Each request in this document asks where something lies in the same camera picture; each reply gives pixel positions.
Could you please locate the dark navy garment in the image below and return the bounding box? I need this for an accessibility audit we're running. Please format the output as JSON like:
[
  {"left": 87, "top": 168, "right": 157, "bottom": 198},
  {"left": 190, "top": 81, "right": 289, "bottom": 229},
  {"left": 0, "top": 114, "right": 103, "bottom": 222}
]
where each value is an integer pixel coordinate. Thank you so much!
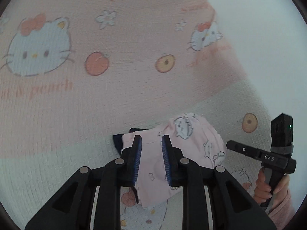
[{"left": 112, "top": 128, "right": 146, "bottom": 155}]

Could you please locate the pink Hello Kitty bed sheet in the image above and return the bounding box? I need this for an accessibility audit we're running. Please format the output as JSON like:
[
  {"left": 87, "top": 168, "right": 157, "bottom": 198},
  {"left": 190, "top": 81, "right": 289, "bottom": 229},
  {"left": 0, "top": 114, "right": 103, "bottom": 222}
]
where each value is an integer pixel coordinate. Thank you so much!
[{"left": 1, "top": 0, "right": 271, "bottom": 229}]

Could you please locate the person's right hand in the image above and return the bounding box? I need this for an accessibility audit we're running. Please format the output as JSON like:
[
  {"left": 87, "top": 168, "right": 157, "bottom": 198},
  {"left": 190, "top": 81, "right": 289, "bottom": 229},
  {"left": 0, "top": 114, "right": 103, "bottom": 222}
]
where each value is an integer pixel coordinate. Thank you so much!
[{"left": 254, "top": 168, "right": 290, "bottom": 206}]

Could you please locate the pink cartoon print pajama garment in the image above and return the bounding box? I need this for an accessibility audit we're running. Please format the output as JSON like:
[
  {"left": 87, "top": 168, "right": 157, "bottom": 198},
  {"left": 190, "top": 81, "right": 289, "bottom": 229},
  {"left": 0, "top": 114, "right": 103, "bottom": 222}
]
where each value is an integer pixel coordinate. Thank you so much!
[{"left": 122, "top": 113, "right": 226, "bottom": 208}]

